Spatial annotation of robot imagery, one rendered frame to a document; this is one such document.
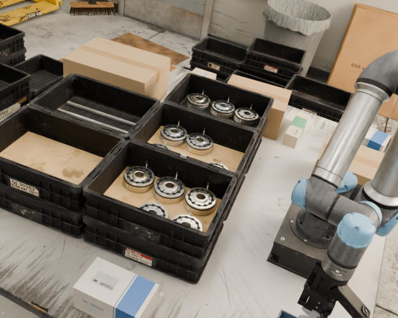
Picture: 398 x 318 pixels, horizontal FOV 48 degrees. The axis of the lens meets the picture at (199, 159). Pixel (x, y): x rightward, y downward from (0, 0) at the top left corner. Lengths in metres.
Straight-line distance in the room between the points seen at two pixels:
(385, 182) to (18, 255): 1.10
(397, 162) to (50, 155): 1.10
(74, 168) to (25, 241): 0.28
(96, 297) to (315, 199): 0.62
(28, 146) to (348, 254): 1.12
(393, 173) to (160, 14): 3.93
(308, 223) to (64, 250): 0.78
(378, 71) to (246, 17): 3.44
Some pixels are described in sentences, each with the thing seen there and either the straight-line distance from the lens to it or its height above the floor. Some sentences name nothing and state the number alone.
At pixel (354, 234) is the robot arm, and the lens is 1.04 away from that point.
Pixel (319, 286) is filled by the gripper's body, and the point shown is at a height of 0.97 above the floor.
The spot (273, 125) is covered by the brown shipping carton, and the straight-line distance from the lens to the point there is 2.07.
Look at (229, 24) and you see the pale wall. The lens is 4.68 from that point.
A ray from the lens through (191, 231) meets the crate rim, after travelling 1.24.
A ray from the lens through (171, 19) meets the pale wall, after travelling 4.91.
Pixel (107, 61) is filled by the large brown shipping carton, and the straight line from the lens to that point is 2.10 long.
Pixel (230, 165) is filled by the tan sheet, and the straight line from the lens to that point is 1.66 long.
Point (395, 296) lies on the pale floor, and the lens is 2.67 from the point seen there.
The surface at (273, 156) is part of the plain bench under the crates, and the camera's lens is 2.00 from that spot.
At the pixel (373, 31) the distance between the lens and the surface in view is 4.19.
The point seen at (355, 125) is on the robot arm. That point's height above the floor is 1.28.
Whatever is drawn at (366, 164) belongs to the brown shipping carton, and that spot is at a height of 0.86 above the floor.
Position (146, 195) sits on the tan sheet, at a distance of 1.47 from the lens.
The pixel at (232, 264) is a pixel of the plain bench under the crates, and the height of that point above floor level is 0.70.
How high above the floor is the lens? 1.82
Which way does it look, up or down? 37 degrees down
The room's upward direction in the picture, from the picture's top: 11 degrees clockwise
